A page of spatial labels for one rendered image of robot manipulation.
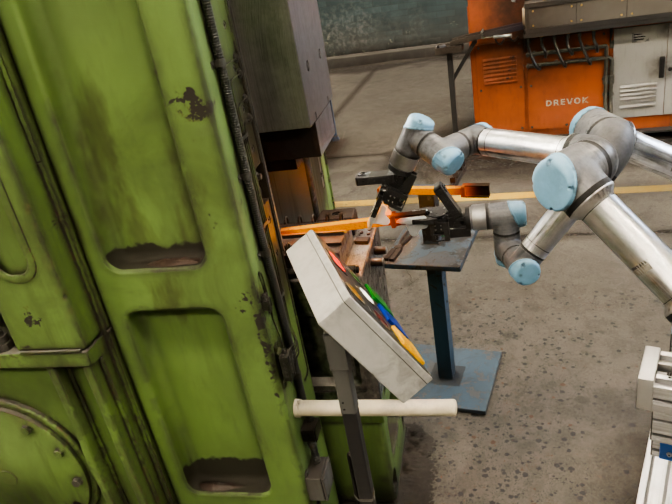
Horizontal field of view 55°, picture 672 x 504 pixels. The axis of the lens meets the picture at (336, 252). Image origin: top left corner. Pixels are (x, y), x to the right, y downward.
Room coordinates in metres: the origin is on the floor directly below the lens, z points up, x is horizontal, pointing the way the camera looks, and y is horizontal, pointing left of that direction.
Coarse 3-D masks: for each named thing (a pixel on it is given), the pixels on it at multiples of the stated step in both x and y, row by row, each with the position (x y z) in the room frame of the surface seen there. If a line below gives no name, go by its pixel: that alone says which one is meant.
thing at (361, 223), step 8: (392, 216) 1.73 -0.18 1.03; (400, 216) 1.72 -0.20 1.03; (408, 216) 1.71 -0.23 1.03; (312, 224) 1.82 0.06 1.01; (320, 224) 1.80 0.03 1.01; (328, 224) 1.79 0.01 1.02; (336, 224) 1.77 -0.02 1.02; (344, 224) 1.76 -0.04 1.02; (352, 224) 1.76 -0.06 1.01; (360, 224) 1.75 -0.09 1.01; (376, 224) 1.74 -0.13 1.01; (392, 224) 1.72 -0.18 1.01; (400, 224) 1.72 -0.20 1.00; (288, 232) 1.81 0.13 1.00; (296, 232) 1.80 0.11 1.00; (304, 232) 1.80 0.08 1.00
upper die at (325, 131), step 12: (324, 108) 1.78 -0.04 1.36; (324, 120) 1.75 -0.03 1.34; (276, 132) 1.69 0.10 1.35; (288, 132) 1.68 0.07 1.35; (300, 132) 1.67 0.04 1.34; (312, 132) 1.66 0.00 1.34; (324, 132) 1.73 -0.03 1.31; (264, 144) 1.70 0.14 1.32; (276, 144) 1.69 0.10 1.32; (288, 144) 1.68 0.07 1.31; (300, 144) 1.67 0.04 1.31; (312, 144) 1.66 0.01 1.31; (324, 144) 1.71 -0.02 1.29; (264, 156) 1.70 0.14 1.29; (276, 156) 1.69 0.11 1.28; (288, 156) 1.68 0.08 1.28; (300, 156) 1.67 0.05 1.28; (312, 156) 1.67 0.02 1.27
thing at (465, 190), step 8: (464, 184) 2.07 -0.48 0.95; (472, 184) 2.04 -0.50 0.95; (480, 184) 2.03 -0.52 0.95; (488, 184) 2.02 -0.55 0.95; (416, 192) 2.12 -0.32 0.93; (424, 192) 2.11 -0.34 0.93; (432, 192) 2.09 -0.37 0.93; (456, 192) 2.05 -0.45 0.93; (464, 192) 2.03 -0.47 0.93; (472, 192) 2.04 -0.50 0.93; (480, 192) 2.02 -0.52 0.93; (488, 192) 2.01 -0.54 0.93
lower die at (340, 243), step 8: (280, 224) 1.91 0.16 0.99; (288, 224) 1.90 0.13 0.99; (296, 224) 1.89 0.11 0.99; (304, 224) 1.88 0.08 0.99; (320, 232) 1.78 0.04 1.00; (328, 232) 1.77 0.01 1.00; (336, 232) 1.76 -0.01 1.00; (344, 232) 1.76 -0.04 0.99; (288, 240) 1.78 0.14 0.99; (296, 240) 1.77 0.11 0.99; (328, 240) 1.73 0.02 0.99; (336, 240) 1.72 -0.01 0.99; (344, 240) 1.74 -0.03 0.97; (352, 240) 1.84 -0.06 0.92; (288, 248) 1.75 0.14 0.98; (336, 248) 1.69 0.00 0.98; (344, 248) 1.73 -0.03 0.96; (344, 256) 1.71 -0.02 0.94; (288, 264) 1.70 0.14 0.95
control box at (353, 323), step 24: (312, 240) 1.31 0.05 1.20; (312, 264) 1.22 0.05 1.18; (336, 264) 1.21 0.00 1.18; (312, 288) 1.13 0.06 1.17; (336, 288) 1.08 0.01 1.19; (336, 312) 1.02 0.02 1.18; (360, 312) 1.03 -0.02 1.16; (336, 336) 1.02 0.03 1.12; (360, 336) 1.03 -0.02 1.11; (384, 336) 1.04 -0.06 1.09; (360, 360) 1.03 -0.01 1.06; (384, 360) 1.04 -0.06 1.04; (408, 360) 1.04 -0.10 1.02; (384, 384) 1.03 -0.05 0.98; (408, 384) 1.04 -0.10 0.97
